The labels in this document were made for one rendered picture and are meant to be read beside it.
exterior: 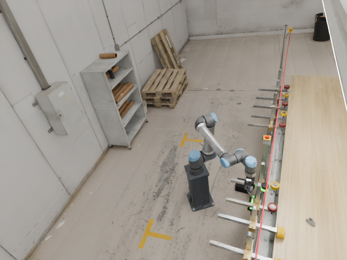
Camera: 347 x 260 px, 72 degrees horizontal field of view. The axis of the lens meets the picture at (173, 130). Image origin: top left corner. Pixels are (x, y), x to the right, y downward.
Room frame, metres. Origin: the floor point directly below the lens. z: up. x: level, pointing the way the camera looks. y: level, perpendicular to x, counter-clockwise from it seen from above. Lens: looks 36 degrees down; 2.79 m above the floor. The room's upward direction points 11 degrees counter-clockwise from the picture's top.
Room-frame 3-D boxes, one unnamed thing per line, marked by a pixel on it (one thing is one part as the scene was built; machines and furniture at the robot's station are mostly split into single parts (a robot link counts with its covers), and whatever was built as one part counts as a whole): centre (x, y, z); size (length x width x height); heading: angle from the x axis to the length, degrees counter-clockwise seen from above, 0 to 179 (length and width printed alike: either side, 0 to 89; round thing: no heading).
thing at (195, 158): (2.06, -0.20, 0.79); 0.17 x 0.15 x 0.18; 105
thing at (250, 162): (1.33, -0.57, 1.32); 0.10 x 0.09 x 0.12; 15
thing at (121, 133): (3.94, 0.88, 0.78); 0.90 x 0.45 x 1.55; 157
